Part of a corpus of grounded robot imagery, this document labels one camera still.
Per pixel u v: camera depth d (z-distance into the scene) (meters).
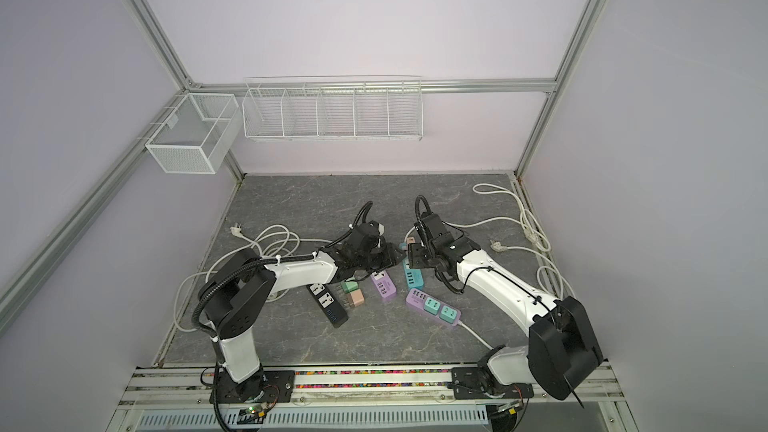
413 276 0.89
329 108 1.04
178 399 0.72
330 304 0.85
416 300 0.85
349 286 0.89
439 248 0.64
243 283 0.48
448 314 0.79
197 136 0.98
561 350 0.41
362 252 0.73
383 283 0.89
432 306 0.80
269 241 1.02
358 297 0.87
